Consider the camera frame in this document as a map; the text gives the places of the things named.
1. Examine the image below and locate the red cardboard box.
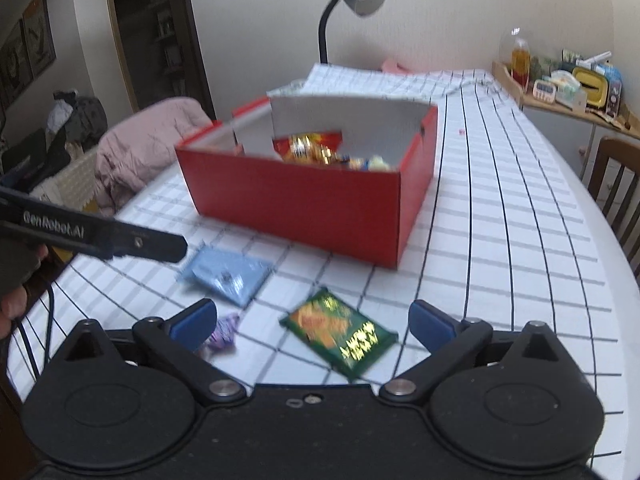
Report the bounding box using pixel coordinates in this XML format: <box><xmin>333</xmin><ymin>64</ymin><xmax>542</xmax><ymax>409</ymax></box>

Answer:
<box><xmin>176</xmin><ymin>96</ymin><xmax>438</xmax><ymax>269</ymax></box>

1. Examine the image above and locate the red yellow chips bag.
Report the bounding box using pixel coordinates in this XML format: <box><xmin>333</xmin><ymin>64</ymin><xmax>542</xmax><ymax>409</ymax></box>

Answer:
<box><xmin>272</xmin><ymin>131</ymin><xmax>343</xmax><ymax>165</ymax></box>

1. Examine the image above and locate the green cracker packet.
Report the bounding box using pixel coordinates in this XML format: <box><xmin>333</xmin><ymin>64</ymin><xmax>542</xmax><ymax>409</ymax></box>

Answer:
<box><xmin>279</xmin><ymin>287</ymin><xmax>398</xmax><ymax>382</ymax></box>

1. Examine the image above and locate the light blue wafer packet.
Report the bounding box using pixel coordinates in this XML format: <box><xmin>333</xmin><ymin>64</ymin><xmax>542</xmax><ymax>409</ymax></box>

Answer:
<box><xmin>178</xmin><ymin>245</ymin><xmax>272</xmax><ymax>308</ymax></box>

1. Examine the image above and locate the white kitchen timer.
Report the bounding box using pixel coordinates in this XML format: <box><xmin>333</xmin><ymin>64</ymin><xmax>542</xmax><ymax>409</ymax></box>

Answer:
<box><xmin>532</xmin><ymin>79</ymin><xmax>556</xmax><ymax>104</ymax></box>

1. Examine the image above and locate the white grid tablecloth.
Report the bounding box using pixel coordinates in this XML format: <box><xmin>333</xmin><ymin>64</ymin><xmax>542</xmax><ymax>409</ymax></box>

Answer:
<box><xmin>6</xmin><ymin>63</ymin><xmax>640</xmax><ymax>480</ymax></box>

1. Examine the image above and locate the dark brown purple candy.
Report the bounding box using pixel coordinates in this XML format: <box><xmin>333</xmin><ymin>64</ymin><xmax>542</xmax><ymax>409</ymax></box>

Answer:
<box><xmin>205</xmin><ymin>314</ymin><xmax>240</xmax><ymax>352</ymax></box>

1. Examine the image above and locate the dark bookshelf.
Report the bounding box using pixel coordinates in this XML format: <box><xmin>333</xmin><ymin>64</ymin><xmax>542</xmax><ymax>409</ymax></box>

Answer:
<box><xmin>107</xmin><ymin>0</ymin><xmax>216</xmax><ymax>118</ymax></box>

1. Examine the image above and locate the pink puffer jacket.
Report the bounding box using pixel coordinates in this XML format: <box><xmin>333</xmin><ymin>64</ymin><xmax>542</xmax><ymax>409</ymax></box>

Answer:
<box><xmin>94</xmin><ymin>98</ymin><xmax>213</xmax><ymax>217</ymax></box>

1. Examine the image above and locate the wooden chair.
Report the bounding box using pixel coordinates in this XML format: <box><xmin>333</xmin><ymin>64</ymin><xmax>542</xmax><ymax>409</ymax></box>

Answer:
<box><xmin>588</xmin><ymin>136</ymin><xmax>639</xmax><ymax>281</ymax></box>

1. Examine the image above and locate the person's left hand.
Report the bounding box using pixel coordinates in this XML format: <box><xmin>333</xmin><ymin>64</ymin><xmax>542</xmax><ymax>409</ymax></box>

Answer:
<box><xmin>0</xmin><ymin>238</ymin><xmax>48</xmax><ymax>339</ymax></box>

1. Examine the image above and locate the yellow retro radio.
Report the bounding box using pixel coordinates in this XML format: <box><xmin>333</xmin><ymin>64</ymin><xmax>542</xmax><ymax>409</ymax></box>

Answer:
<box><xmin>573</xmin><ymin>66</ymin><xmax>623</xmax><ymax>118</ymax></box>

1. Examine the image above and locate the cream yellow snack packet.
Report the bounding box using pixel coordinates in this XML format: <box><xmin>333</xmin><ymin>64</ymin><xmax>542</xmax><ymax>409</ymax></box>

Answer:
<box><xmin>367</xmin><ymin>156</ymin><xmax>395</xmax><ymax>171</ymax></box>

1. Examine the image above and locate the tissue box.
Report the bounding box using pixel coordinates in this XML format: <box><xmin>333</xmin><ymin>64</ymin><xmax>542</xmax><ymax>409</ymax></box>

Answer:
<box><xmin>548</xmin><ymin>70</ymin><xmax>587</xmax><ymax>113</ymax></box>

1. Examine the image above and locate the wooden corner cabinet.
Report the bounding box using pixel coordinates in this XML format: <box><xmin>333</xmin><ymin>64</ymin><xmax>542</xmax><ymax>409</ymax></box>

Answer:
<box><xmin>491</xmin><ymin>61</ymin><xmax>639</xmax><ymax>183</ymax></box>

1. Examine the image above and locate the orange drink bottle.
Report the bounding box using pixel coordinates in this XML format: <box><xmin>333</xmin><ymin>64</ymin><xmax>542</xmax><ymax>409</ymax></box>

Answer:
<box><xmin>511</xmin><ymin>38</ymin><xmax>530</xmax><ymax>90</ymax></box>

